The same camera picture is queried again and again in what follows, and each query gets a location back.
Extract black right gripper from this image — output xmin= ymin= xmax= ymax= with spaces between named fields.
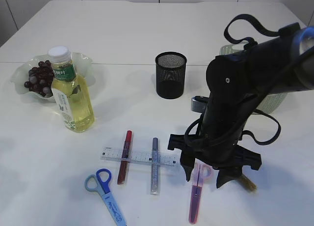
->
xmin=167 ymin=113 xmax=262 ymax=188

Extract pink purple scissors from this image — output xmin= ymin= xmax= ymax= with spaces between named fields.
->
xmin=188 ymin=162 xmax=212 ymax=225

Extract jasmine tea bottle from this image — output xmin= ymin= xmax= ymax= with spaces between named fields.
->
xmin=48 ymin=46 xmax=94 ymax=133

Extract purple grape bunch with leaf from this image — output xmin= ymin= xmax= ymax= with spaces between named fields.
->
xmin=24 ymin=60 xmax=54 ymax=97

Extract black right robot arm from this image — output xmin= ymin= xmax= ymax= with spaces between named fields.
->
xmin=168 ymin=23 xmax=314 ymax=187

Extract gold glitter pen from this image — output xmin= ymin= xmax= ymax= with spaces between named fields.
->
xmin=238 ymin=174 xmax=257 ymax=192

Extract clear plastic ruler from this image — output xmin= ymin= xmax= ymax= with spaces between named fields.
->
xmin=101 ymin=147 xmax=180 ymax=168

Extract silver glitter pen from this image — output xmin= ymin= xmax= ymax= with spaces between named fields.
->
xmin=150 ymin=138 xmax=159 ymax=196

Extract red glitter pen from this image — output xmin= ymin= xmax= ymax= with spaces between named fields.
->
xmin=117 ymin=130 xmax=132 ymax=185

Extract green plastic woven basket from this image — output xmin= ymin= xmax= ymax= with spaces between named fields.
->
xmin=219 ymin=42 xmax=287 ymax=114

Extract black mesh pen holder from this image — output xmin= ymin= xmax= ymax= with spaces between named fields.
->
xmin=155 ymin=52 xmax=187 ymax=99

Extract green wavy glass plate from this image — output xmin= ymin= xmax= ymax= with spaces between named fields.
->
xmin=10 ymin=52 xmax=96 ymax=103

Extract blue scissors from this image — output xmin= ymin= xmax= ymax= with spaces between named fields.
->
xmin=84 ymin=169 xmax=127 ymax=226

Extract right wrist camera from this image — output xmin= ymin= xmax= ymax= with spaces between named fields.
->
xmin=191 ymin=96 xmax=209 ymax=113

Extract black cable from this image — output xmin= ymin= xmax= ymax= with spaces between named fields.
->
xmin=223 ymin=14 xmax=282 ymax=145

